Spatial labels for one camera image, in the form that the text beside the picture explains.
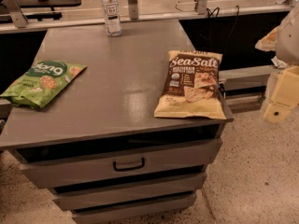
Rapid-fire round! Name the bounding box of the grey drawer cabinet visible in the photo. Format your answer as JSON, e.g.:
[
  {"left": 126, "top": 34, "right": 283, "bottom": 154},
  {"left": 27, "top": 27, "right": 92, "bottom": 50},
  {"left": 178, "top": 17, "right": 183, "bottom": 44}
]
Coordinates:
[{"left": 1, "top": 21, "right": 225, "bottom": 224}]

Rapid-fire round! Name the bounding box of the metal frame post left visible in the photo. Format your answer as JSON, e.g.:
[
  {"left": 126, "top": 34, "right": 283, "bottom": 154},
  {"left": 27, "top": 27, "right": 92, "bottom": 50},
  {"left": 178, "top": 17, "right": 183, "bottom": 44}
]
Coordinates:
[{"left": 3, "top": 0, "right": 28, "bottom": 28}]

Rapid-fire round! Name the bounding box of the dark tray table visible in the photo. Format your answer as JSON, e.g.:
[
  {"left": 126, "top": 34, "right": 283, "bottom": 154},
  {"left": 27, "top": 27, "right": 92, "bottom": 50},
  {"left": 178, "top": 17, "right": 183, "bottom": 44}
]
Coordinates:
[{"left": 16, "top": 0, "right": 81, "bottom": 21}]

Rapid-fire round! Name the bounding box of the black drawer handle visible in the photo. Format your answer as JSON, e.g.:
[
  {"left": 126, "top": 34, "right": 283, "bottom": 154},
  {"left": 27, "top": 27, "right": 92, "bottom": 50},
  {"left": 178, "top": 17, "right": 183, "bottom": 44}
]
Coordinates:
[{"left": 112, "top": 158, "right": 146, "bottom": 172}]

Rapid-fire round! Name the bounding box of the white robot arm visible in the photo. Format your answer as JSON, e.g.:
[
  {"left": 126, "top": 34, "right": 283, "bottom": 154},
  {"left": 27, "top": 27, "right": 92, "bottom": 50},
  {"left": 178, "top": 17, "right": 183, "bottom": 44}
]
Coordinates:
[{"left": 255, "top": 5, "right": 299, "bottom": 123}]

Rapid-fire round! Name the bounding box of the white wipes packet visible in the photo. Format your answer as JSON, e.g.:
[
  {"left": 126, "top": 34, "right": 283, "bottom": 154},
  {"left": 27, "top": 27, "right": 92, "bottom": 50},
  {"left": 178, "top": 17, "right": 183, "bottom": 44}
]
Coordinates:
[{"left": 271, "top": 57, "right": 287, "bottom": 69}]

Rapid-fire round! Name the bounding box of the green snack bag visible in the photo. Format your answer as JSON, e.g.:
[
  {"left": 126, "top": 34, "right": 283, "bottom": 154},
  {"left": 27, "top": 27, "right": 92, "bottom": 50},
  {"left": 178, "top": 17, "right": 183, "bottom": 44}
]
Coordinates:
[{"left": 1, "top": 60, "right": 86, "bottom": 108}]

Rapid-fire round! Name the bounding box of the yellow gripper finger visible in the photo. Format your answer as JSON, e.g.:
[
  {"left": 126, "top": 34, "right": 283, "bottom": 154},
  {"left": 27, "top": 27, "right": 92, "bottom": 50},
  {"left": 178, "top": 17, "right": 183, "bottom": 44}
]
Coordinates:
[{"left": 263, "top": 66, "right": 299, "bottom": 123}]

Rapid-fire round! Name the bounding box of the sea salt chips bag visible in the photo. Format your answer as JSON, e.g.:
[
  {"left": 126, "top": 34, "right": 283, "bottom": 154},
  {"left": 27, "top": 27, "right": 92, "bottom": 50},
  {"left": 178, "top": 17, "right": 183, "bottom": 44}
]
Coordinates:
[{"left": 154, "top": 50, "right": 225, "bottom": 119}]

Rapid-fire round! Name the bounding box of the clear plastic water bottle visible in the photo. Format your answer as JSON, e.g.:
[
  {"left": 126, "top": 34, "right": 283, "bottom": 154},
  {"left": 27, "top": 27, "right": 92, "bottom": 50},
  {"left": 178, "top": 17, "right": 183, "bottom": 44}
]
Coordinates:
[{"left": 101, "top": 0, "right": 121, "bottom": 36}]

